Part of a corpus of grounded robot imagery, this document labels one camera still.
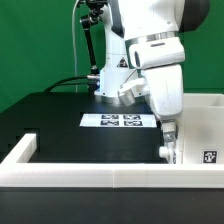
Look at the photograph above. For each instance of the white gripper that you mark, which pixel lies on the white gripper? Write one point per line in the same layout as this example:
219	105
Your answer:
166	98

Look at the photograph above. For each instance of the white drawer cabinet box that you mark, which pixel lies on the white drawer cabinet box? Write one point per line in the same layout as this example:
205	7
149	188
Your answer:
201	130

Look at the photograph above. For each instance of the white front drawer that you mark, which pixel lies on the white front drawer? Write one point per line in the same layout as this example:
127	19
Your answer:
172	156

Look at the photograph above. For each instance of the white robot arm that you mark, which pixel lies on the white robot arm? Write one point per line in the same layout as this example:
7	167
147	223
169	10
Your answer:
143	55

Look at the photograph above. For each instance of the marker tag sheet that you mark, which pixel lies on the marker tag sheet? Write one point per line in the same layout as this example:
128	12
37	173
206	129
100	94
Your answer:
118	120

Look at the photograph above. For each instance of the white U-shaped border fence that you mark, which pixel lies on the white U-shaped border fence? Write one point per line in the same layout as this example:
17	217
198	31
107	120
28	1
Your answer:
16	170

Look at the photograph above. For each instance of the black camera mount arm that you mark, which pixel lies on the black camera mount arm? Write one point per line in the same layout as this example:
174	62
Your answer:
87	21

